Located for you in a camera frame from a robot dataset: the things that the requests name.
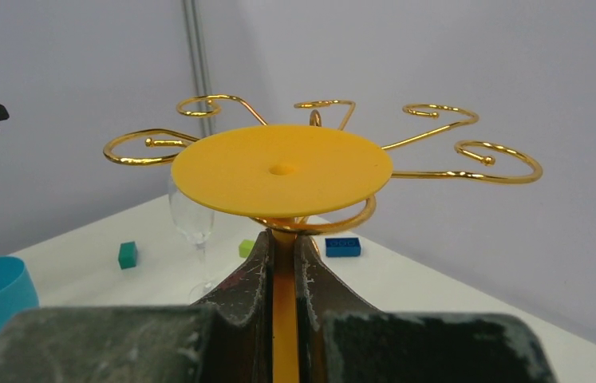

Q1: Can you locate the blue toy brick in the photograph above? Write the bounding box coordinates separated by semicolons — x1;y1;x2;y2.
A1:
325;237;362;258

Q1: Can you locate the light green toy block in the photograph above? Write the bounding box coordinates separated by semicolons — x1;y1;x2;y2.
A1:
238;239;255;259

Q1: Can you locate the teal toy block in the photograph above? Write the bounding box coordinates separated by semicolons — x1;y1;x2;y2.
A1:
117;241;138;270

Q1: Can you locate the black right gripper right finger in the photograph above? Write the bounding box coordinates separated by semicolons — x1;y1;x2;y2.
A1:
294;236;557;382

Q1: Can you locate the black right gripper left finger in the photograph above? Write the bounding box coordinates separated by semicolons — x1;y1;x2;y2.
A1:
0;231;274;382

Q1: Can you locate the yellow plastic wine glass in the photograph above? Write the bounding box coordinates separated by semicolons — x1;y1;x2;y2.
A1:
170;123;395;383

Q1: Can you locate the clear tall wine glass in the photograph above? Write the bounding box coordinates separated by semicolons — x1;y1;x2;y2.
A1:
168;176;215;303

